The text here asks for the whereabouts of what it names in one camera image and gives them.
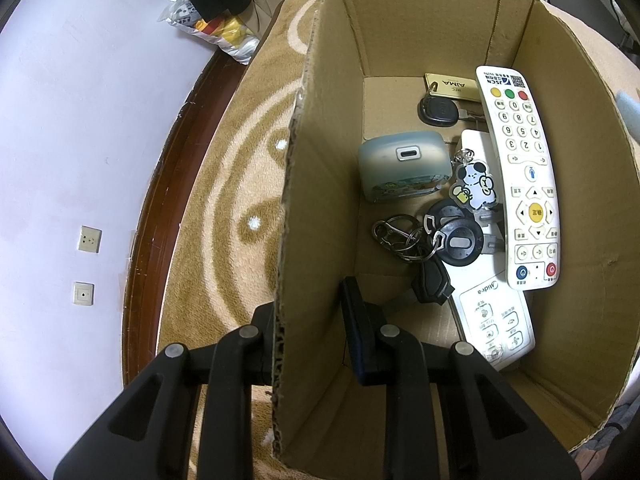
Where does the black car key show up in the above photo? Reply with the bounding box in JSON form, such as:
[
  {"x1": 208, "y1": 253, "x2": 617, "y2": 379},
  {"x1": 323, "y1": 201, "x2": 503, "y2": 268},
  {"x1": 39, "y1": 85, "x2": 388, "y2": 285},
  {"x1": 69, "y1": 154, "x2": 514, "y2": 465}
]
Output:
[{"x1": 414, "y1": 257, "x2": 455, "y2": 305}]

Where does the black oval key fob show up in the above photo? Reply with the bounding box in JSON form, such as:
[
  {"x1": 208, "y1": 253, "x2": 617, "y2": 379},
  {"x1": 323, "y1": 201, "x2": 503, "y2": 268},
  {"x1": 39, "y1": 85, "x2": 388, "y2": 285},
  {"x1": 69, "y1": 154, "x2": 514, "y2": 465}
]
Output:
[{"x1": 417, "y1": 97, "x2": 462, "y2": 127}]

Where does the cardboard box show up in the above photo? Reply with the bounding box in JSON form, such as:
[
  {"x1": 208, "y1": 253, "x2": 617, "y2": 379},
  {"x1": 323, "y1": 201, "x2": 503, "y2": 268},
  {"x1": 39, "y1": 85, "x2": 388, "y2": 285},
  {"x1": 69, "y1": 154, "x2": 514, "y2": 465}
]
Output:
[{"x1": 270, "y1": 0, "x2": 640, "y2": 473}]

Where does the white air conditioner remote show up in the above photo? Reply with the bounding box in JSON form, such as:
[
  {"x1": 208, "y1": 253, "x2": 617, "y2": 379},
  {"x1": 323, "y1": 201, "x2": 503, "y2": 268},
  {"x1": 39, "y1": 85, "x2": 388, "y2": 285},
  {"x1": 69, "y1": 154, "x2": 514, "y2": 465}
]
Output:
[{"x1": 447, "y1": 129, "x2": 537, "y2": 372}]

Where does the blue-grey handheld device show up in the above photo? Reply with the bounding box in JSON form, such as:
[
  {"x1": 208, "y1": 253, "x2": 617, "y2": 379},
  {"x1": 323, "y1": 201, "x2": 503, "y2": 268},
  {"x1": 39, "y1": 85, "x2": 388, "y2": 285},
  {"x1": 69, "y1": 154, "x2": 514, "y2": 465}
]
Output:
[{"x1": 614, "y1": 87, "x2": 640, "y2": 118}]

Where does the tan brown printed blanket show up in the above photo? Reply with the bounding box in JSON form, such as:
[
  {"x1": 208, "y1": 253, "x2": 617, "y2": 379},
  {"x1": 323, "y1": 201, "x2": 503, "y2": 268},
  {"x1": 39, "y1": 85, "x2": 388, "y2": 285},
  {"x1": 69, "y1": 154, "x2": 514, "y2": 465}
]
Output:
[{"x1": 157, "y1": 0, "x2": 640, "y2": 480}]

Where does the white television remote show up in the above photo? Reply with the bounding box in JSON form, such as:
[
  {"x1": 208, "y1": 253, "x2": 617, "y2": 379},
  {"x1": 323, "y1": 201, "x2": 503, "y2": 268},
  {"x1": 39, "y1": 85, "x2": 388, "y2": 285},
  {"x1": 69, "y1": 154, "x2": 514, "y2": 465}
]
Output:
[{"x1": 475, "y1": 65, "x2": 561, "y2": 291}]

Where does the cartoon print earbuds case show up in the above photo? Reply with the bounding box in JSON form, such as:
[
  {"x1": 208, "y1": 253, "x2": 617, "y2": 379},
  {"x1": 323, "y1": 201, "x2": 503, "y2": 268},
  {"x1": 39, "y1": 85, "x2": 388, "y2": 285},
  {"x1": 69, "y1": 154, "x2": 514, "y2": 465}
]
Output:
[{"x1": 357, "y1": 130, "x2": 451, "y2": 204}]

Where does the cartoon dog charm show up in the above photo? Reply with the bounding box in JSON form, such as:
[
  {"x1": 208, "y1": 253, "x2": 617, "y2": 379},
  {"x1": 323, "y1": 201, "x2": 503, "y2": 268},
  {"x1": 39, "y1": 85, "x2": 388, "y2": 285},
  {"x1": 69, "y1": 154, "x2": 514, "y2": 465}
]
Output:
[{"x1": 448, "y1": 147, "x2": 502, "y2": 211}]

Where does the dark wooden bed frame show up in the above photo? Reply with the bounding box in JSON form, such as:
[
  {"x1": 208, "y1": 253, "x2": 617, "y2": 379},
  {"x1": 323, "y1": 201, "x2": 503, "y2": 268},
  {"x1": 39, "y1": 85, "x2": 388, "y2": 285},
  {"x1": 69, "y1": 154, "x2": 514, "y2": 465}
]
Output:
[{"x1": 121, "y1": 50, "x2": 261, "y2": 396}]

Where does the round black key fob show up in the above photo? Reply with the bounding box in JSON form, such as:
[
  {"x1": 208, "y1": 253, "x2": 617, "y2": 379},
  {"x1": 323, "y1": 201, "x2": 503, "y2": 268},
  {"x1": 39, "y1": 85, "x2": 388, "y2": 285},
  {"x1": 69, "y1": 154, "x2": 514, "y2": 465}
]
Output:
[
  {"x1": 424, "y1": 199, "x2": 476, "y2": 233},
  {"x1": 435, "y1": 222, "x2": 483, "y2": 267}
]

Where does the gold key tag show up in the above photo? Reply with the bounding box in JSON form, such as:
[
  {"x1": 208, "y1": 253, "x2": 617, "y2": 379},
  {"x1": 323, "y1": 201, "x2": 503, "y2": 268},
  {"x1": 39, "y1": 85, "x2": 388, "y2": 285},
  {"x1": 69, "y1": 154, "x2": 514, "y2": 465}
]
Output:
[{"x1": 424, "y1": 72, "x2": 475, "y2": 98}]

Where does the printed plastic bag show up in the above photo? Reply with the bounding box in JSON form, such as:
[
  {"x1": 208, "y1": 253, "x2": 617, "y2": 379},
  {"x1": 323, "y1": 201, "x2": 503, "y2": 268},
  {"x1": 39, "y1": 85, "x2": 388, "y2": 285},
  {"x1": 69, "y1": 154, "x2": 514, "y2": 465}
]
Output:
[{"x1": 157, "y1": 0, "x2": 261, "y2": 65}]

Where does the wall socket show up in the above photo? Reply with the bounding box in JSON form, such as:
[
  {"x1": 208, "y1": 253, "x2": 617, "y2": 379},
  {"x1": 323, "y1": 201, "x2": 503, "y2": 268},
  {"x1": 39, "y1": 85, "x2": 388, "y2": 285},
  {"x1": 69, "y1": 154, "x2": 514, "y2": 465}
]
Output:
[
  {"x1": 71, "y1": 280, "x2": 95, "y2": 307},
  {"x1": 77, "y1": 226, "x2": 103, "y2": 253}
]

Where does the tan garment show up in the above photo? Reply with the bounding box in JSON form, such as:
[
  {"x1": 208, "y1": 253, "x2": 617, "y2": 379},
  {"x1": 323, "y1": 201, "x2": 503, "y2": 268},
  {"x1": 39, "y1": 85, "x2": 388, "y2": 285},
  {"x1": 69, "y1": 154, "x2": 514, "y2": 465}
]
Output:
[{"x1": 235, "y1": 0, "x2": 331, "y2": 43}]

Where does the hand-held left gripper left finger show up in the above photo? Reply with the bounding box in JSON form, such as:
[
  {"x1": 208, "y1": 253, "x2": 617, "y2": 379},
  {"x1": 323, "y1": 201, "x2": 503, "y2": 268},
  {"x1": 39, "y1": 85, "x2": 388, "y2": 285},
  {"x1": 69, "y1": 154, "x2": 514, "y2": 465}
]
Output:
[{"x1": 52, "y1": 302, "x2": 281, "y2": 480}]

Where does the silver carabiner key ring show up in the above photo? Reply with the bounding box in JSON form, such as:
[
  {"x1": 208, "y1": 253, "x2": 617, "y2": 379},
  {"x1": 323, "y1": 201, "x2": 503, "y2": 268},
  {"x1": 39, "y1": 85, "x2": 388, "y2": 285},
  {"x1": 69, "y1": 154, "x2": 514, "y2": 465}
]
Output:
[{"x1": 371, "y1": 215, "x2": 431, "y2": 263}]

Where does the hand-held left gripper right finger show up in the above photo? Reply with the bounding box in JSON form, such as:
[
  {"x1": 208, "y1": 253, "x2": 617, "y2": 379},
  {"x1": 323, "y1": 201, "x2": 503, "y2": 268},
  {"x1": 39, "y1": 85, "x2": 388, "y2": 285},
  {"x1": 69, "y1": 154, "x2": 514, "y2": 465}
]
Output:
[{"x1": 340, "y1": 276, "x2": 583, "y2": 480}]

